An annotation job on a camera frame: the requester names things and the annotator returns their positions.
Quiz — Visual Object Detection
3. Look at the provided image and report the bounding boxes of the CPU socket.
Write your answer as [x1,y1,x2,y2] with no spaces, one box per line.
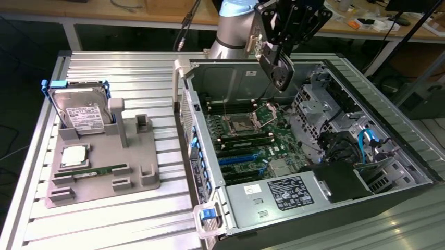
[225,114,261,134]

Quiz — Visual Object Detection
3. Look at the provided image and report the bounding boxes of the thin metal locking lever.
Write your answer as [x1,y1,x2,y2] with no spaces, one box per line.
[221,95,231,124]

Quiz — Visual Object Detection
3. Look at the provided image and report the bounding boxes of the blue case latch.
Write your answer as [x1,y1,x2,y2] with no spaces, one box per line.
[198,208,215,221]

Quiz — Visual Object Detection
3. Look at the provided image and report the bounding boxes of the silver chipset heatsink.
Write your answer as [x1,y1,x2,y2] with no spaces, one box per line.
[269,159,291,175]

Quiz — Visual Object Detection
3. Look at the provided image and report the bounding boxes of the silver socket cover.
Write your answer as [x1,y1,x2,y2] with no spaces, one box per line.
[251,103,281,128]

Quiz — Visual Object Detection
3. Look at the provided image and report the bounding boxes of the black plastic cover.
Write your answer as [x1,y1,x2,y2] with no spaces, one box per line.
[299,159,377,204]

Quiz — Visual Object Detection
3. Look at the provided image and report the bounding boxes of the grey parts rack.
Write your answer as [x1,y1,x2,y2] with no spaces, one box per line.
[44,97,162,209]

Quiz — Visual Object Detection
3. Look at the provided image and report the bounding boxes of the green Dell motherboard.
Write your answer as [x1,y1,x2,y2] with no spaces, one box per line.
[203,100,315,185]

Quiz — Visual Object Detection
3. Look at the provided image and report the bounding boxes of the silver disk bay cage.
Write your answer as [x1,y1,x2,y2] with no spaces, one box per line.
[290,83,349,143]

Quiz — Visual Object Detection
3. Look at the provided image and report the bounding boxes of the black computer tower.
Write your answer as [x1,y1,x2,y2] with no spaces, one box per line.
[396,84,445,120]

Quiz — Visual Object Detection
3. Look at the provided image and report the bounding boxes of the black monitor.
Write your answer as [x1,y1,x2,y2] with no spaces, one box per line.
[384,0,445,26]

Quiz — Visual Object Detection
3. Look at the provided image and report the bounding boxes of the blue disk carrier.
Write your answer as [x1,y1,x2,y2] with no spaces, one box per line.
[40,79,118,126]

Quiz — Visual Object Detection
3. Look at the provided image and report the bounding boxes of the open black PC case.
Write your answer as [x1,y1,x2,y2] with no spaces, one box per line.
[172,57,440,250]

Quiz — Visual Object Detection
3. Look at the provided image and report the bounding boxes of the green RAM stick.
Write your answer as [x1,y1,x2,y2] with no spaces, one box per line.
[58,163,127,180]

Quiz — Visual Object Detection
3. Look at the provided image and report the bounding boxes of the silver hard disk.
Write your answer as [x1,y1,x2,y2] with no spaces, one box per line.
[48,87,108,136]

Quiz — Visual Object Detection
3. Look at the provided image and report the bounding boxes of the black wire bundle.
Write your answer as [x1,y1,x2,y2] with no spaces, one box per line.
[318,131,361,165]

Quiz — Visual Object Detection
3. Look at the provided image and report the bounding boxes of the blue disk wire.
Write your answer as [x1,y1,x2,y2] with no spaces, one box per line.
[356,127,376,165]

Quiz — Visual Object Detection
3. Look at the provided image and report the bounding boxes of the white orange device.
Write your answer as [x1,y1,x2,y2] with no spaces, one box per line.
[346,17,401,32]

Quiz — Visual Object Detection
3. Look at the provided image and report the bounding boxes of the blue expansion slot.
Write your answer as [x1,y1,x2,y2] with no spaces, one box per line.
[218,153,257,166]

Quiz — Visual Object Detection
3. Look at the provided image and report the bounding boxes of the silver CPU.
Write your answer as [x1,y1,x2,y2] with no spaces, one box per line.
[60,145,88,167]

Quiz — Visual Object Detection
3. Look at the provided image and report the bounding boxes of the black slanted pole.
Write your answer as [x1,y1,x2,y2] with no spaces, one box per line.
[400,0,441,44]

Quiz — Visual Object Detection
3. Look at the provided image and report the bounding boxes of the wooden workbench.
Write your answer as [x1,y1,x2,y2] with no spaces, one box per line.
[0,0,445,78]

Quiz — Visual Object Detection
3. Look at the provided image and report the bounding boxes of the Nvidia graphics card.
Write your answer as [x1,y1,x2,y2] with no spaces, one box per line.
[247,33,297,92]

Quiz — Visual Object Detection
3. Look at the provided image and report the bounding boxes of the grey power supply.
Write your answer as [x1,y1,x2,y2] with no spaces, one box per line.
[222,171,333,230]

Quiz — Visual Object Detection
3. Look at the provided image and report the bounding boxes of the hanging cable with plug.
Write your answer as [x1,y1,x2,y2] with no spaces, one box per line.
[175,0,203,52]

